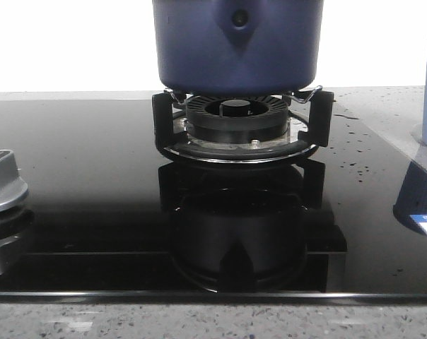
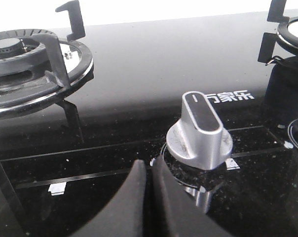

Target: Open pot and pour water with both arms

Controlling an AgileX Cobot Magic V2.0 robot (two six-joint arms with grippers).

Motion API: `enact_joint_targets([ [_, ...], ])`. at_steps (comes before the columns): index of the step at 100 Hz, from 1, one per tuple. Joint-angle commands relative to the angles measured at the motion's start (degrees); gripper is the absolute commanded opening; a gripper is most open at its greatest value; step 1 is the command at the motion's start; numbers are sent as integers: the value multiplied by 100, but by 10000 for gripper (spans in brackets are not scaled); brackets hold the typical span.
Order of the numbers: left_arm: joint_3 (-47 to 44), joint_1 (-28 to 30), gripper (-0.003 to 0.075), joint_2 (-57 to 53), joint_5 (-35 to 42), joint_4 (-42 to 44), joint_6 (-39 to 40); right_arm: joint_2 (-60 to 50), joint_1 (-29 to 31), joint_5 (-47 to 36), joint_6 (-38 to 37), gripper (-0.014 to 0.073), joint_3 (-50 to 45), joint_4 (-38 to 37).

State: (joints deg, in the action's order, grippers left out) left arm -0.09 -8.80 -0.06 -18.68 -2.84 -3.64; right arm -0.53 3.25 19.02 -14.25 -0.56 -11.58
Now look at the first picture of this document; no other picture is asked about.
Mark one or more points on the dark blue cooking pot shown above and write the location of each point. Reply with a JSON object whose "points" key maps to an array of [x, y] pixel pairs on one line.
{"points": [[237, 47]]}

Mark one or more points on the black pot support grate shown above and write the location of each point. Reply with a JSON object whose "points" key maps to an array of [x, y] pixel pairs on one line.
{"points": [[309, 121]]}

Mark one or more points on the black gas burner head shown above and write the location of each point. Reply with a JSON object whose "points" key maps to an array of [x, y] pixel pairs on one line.
{"points": [[236, 120]]}

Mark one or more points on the black glass cooktop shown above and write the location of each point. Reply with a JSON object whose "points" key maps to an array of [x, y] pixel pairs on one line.
{"points": [[109, 219]]}

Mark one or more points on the silver stove control knob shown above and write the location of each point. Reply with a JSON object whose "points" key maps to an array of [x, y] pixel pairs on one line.
{"points": [[13, 189]]}

